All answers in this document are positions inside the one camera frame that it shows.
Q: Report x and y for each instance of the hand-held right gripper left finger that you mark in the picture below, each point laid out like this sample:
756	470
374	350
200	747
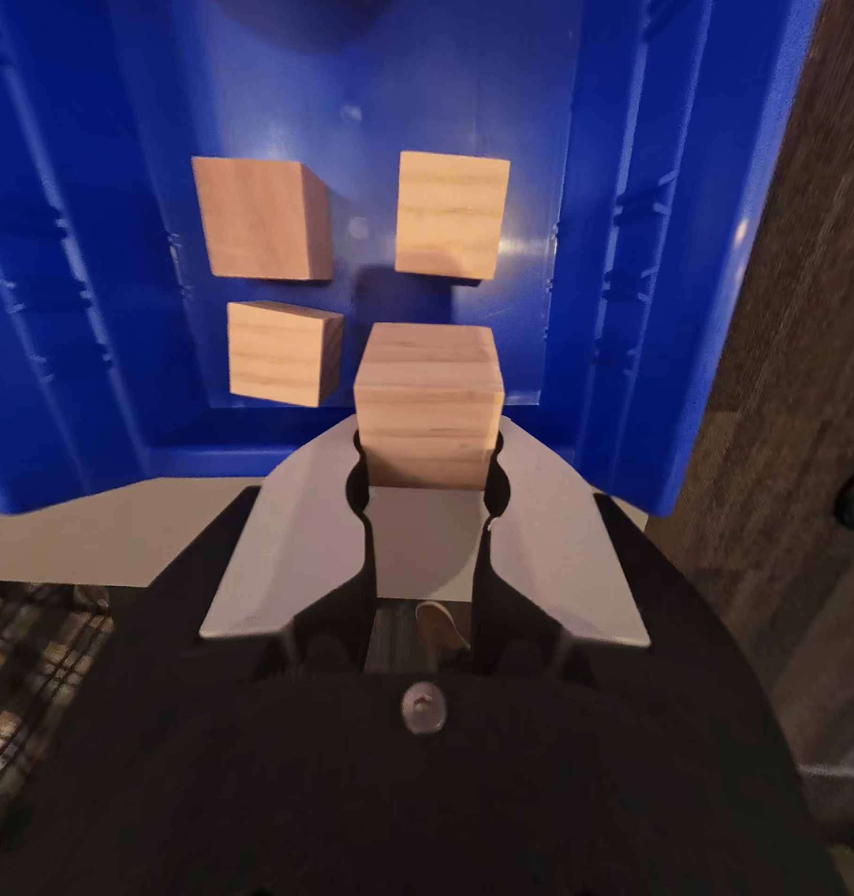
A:
294	560

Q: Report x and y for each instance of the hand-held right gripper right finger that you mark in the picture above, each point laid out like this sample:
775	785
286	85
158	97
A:
560	560

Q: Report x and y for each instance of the wooden cube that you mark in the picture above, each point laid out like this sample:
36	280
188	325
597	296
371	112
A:
259	217
280	353
427	413
448	210

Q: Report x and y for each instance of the blue plastic bin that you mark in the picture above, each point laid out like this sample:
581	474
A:
609	210

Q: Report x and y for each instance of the person's plaid shirt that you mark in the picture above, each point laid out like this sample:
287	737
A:
28	665

